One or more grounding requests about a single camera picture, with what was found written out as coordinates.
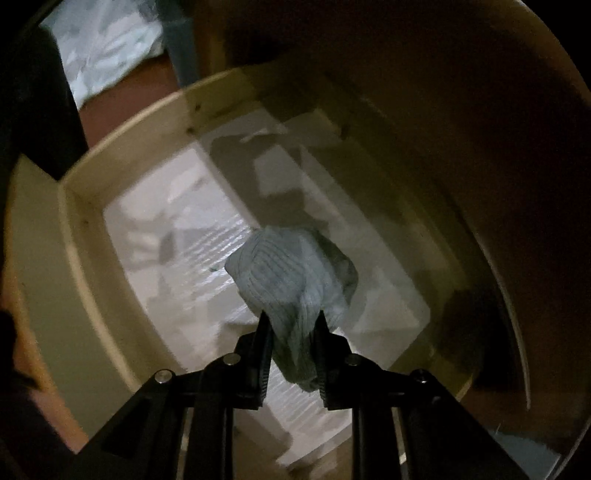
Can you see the white bedding pile on floor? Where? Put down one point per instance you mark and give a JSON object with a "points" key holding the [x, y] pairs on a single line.
{"points": [[106, 50]]}

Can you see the wooden drawer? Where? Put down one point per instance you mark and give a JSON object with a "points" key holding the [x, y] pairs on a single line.
{"points": [[92, 286]]}

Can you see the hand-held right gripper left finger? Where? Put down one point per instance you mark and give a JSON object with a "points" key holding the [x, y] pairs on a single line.
{"points": [[258, 369]]}

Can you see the white drawer liner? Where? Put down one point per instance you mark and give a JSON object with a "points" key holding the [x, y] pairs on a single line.
{"points": [[184, 217]]}

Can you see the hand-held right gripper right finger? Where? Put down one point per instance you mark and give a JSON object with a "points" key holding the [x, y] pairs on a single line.
{"points": [[330, 369]]}

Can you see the blue checked cloth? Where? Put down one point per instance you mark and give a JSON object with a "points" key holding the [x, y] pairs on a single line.
{"points": [[182, 46]]}

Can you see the pale green ribbed underwear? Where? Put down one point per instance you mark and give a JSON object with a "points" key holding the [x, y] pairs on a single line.
{"points": [[286, 272]]}

